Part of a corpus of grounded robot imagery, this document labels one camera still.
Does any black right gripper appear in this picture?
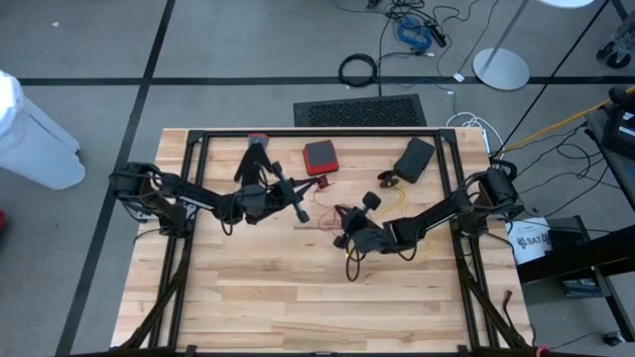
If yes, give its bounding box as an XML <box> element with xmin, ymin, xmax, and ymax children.
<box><xmin>332</xmin><ymin>204</ymin><xmax>398</xmax><ymax>254</ymax></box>

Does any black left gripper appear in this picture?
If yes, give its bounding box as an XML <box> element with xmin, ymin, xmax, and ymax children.
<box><xmin>237</xmin><ymin>177</ymin><xmax>321</xmax><ymax>225</ymax></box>

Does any black spool for yellow cord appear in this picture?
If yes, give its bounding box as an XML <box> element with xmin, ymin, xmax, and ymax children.
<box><xmin>377</xmin><ymin>169</ymin><xmax>401</xmax><ymax>190</ymax></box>

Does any yellow cord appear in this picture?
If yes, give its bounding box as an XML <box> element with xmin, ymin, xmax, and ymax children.
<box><xmin>379</xmin><ymin>184</ymin><xmax>434</xmax><ymax>258</ymax></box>

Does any red box with dark lid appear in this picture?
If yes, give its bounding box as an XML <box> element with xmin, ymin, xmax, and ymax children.
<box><xmin>302</xmin><ymin>139</ymin><xmax>341</xmax><ymax>177</ymax></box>

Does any black glove with red cuff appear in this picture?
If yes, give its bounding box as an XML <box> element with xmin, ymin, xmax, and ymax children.
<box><xmin>233</xmin><ymin>132</ymin><xmax>275</xmax><ymax>187</ymax></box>

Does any black pouch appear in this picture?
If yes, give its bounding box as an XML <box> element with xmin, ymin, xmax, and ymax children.
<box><xmin>393</xmin><ymin>137</ymin><xmax>438</xmax><ymax>185</ymax></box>

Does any black floor vent grate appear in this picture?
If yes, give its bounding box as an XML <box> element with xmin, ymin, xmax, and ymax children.
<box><xmin>292</xmin><ymin>93</ymin><xmax>429</xmax><ymax>129</ymax></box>

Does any black power strip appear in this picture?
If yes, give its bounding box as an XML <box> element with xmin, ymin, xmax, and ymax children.
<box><xmin>424</xmin><ymin>19</ymin><xmax>448</xmax><ymax>49</ymax></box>

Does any silver lamp stand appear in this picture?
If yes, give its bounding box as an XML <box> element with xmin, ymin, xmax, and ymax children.
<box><xmin>471</xmin><ymin>0</ymin><xmax>596</xmax><ymax>92</ymax></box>

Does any small black box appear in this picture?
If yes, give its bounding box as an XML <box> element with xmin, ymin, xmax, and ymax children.
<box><xmin>545</xmin><ymin>215</ymin><xmax>591</xmax><ymax>252</ymax></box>

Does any black side desk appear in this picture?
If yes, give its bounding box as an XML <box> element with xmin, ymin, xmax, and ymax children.
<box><xmin>515</xmin><ymin>106</ymin><xmax>635</xmax><ymax>343</ymax></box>

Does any white trash bin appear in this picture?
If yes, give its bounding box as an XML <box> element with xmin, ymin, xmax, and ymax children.
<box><xmin>0</xmin><ymin>68</ymin><xmax>87</xmax><ymax>191</ymax></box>

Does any black desk device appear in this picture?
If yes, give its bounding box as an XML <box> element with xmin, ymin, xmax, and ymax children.
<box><xmin>608</xmin><ymin>84</ymin><xmax>635</xmax><ymax>161</ymax></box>

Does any cart with black casters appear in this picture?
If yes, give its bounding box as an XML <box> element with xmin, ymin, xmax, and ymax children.
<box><xmin>594</xmin><ymin>0</ymin><xmax>635</xmax><ymax>70</ymax></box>

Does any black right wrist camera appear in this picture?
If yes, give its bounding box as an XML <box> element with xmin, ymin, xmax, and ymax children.
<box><xmin>361</xmin><ymin>191</ymin><xmax>383</xmax><ymax>212</ymax></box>

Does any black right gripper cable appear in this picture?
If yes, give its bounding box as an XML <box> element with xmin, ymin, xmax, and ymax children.
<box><xmin>345</xmin><ymin>242</ymin><xmax>364</xmax><ymax>283</ymax></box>

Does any black metal table frame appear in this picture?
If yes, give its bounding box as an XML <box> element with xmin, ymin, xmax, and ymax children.
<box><xmin>111</xmin><ymin>127</ymin><xmax>535</xmax><ymax>357</ymax></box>

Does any coiled black floor cable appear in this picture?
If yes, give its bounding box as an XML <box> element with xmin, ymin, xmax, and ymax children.
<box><xmin>337</xmin><ymin>52</ymin><xmax>380</xmax><ymax>90</ymax></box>

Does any white floor cable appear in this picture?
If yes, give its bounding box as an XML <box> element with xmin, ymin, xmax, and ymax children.
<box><xmin>444</xmin><ymin>111</ymin><xmax>505</xmax><ymax>150</ymax></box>

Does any brown strap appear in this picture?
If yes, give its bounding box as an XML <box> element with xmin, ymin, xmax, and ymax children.
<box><xmin>499</xmin><ymin>289</ymin><xmax>516</xmax><ymax>326</ymax></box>

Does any blue floor cable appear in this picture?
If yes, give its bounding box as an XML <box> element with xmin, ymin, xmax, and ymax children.
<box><xmin>394</xmin><ymin>16</ymin><xmax>435</xmax><ymax>52</ymax></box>

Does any yellow floor cable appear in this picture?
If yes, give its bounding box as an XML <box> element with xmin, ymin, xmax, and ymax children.
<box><xmin>503</xmin><ymin>84</ymin><xmax>635</xmax><ymax>153</ymax></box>

